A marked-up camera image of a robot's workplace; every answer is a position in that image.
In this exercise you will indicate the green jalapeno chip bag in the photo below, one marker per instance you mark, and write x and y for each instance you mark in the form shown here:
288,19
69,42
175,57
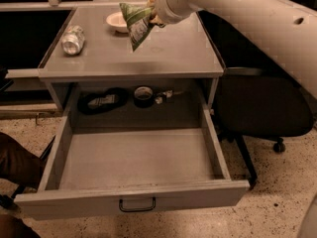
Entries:
138,23

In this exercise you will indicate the black office chair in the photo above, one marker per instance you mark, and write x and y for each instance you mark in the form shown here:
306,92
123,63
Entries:
255,96

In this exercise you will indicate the black tape roll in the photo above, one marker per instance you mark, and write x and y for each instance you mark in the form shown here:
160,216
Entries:
143,97

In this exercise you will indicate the black drawer handle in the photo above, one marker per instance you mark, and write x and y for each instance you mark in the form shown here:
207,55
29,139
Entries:
137,205

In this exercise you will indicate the white paper bowl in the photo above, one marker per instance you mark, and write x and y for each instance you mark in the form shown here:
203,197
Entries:
117,22

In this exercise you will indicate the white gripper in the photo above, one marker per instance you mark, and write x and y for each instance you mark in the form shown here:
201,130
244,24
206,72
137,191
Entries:
163,4

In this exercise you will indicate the grey open top drawer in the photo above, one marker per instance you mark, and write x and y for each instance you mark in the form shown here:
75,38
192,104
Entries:
169,151

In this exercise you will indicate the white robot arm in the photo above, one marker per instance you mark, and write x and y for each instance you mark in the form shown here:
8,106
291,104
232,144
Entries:
283,30

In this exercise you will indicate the brown trouser leg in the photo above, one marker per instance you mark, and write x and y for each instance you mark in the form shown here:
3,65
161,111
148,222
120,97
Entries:
18,165

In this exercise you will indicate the crushed silver can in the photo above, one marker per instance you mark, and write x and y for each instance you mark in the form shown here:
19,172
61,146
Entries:
72,40

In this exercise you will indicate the grey counter cabinet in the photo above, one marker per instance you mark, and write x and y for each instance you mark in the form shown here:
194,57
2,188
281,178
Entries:
176,51

